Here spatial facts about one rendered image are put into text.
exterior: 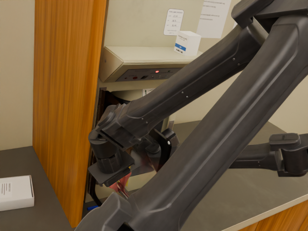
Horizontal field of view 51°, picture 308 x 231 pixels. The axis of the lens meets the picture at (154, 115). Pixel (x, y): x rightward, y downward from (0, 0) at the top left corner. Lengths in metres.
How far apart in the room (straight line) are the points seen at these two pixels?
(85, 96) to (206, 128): 0.50
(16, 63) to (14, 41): 0.08
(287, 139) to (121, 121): 0.40
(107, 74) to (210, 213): 0.67
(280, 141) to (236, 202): 0.60
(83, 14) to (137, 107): 0.31
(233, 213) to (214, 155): 0.96
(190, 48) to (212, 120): 0.60
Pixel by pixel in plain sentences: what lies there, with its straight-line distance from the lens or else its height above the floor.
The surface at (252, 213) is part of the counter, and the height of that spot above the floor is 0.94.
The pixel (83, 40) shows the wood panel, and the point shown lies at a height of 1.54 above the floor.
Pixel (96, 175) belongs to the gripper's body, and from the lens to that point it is 0.79.
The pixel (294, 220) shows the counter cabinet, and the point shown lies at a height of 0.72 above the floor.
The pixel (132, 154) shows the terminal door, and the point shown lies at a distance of 0.85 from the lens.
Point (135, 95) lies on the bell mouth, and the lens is 1.05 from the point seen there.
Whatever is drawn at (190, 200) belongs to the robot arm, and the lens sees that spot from 0.37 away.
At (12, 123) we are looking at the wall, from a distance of 1.43.
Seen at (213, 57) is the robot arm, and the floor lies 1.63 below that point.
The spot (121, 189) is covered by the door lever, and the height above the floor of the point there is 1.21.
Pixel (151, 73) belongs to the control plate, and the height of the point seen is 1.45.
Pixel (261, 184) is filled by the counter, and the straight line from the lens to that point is 1.53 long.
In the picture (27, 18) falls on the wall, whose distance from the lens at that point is 1.28.
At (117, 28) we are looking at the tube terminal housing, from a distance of 0.91.
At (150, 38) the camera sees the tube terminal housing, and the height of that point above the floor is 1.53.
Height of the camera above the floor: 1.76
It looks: 27 degrees down
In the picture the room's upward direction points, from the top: 12 degrees clockwise
